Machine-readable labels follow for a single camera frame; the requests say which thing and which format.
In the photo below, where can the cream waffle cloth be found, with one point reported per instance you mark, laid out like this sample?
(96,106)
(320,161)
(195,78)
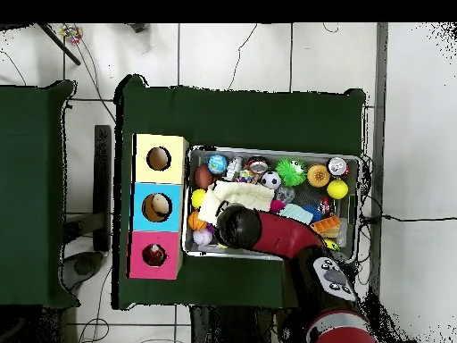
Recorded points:
(246,194)

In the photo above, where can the light blue waffle cloth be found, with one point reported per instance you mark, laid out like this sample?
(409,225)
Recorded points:
(295,213)

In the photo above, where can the tiger striped plush toy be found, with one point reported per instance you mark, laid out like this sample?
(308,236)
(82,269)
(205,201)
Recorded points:
(154,255)

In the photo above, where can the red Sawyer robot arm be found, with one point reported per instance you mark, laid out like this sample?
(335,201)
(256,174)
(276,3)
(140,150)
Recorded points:
(285,235)

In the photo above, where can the wooden box with three holes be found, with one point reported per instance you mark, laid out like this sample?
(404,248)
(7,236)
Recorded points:
(142,221)

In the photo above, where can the blue globe ball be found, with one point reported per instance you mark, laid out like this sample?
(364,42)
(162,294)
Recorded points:
(217,164)

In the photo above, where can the brown toy football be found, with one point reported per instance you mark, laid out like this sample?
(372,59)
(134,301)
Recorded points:
(203,176)

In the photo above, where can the yellow ball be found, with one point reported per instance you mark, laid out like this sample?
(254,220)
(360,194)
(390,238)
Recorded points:
(198,198)

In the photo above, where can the black and white soccer ball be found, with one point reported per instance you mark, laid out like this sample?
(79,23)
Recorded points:
(271,179)

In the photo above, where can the orange toy basketball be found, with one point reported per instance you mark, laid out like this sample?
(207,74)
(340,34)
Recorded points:
(196,220)

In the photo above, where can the green spiky toy with eyes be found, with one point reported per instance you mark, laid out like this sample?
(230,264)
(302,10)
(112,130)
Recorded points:
(291,172)

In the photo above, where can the dark green table cloth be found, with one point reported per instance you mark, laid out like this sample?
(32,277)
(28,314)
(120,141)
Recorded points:
(250,118)

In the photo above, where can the toy burger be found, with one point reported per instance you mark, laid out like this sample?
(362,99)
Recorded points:
(318,175)

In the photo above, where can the silver drink can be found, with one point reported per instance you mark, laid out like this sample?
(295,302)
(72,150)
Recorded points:
(337,166)

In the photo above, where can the person's foot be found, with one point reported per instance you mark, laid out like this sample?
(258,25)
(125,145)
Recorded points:
(138,27)

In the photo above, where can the dark green side table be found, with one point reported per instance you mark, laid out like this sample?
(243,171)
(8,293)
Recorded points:
(32,214)

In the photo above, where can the small colourful toy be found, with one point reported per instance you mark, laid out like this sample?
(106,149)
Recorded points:
(71,34)

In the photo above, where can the black pole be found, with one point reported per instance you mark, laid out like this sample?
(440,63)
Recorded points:
(59,43)

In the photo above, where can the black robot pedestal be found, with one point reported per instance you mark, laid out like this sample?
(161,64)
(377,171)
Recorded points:
(228,327)

